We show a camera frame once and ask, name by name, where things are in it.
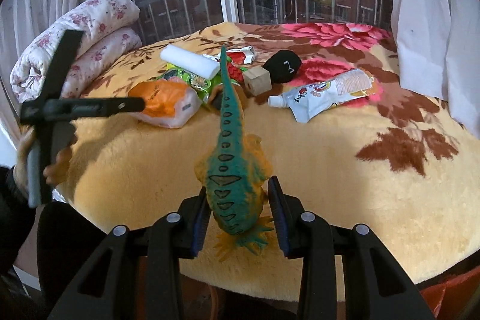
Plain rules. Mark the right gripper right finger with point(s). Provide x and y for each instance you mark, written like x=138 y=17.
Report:
x=303 y=234

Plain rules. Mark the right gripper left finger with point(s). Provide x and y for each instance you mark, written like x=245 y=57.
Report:
x=176 y=236

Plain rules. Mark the green orange toy dinosaur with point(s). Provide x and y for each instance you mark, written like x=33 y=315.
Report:
x=233 y=174

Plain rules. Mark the orange white snack bag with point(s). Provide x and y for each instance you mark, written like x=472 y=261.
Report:
x=168 y=104

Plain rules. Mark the white spouted drink pouch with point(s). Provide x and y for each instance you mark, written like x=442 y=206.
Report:
x=308 y=101

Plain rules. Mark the green snack wrapper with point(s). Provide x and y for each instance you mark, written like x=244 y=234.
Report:
x=203 y=87

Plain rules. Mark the red white carton wrapper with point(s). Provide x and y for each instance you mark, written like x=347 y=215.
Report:
x=237 y=61

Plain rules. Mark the person's left hand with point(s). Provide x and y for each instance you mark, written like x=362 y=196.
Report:
x=55 y=174

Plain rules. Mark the floral yellow plush blanket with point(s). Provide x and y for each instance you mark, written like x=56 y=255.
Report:
x=397 y=161

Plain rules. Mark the folded floral white quilt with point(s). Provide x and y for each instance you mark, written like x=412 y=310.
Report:
x=101 y=33

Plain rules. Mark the wooden cube block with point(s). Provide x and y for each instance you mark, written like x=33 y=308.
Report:
x=257 y=80

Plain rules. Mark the white curtain right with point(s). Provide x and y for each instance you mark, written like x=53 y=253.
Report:
x=438 y=47

